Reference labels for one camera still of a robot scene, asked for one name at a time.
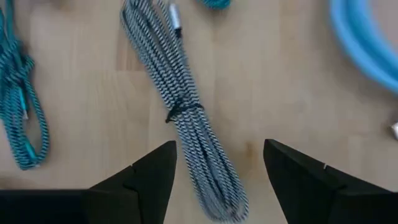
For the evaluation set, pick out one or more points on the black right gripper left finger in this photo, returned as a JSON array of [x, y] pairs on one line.
[[149, 186]]

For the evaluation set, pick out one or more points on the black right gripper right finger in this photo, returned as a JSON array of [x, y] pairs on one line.
[[304, 186]]

